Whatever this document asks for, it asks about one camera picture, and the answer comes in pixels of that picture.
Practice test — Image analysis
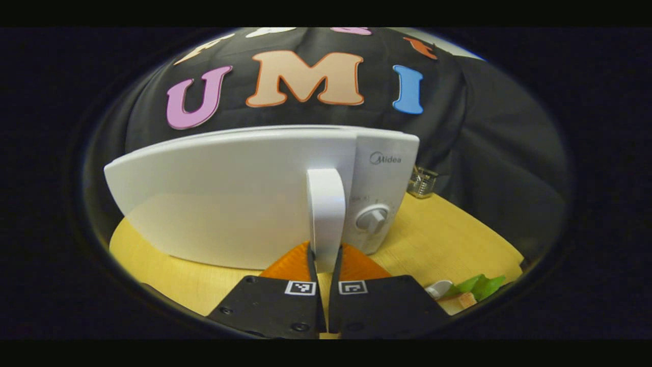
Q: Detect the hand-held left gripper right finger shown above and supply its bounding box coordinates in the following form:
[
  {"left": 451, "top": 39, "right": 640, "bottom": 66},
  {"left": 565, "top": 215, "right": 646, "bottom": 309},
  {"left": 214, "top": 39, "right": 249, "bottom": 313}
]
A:
[{"left": 329, "top": 242, "right": 451, "bottom": 339}]

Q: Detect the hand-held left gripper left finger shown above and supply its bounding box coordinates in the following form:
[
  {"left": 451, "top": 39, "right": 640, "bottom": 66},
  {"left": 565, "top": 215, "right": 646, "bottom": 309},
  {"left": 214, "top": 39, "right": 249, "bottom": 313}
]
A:
[{"left": 206, "top": 241, "right": 327, "bottom": 339}]

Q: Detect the white microwave oven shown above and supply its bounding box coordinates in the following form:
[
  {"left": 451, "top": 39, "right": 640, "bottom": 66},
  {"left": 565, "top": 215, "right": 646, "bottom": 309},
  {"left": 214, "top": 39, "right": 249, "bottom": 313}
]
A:
[{"left": 103, "top": 125, "right": 420, "bottom": 271}]

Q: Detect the green lettuce sandwich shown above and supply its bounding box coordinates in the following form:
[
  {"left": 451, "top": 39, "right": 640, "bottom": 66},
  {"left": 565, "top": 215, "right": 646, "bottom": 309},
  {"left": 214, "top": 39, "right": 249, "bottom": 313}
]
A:
[{"left": 448, "top": 274, "right": 506, "bottom": 309}]

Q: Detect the small white tray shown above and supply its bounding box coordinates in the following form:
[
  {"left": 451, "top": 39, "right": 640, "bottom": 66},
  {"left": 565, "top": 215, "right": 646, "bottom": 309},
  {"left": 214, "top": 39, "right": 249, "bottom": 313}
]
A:
[{"left": 424, "top": 279, "right": 479, "bottom": 316}]

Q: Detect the small metal wire holder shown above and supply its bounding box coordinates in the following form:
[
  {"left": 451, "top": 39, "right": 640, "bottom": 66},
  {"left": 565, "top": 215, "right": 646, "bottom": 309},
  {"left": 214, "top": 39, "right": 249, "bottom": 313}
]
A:
[{"left": 406, "top": 165, "right": 439, "bottom": 199}]

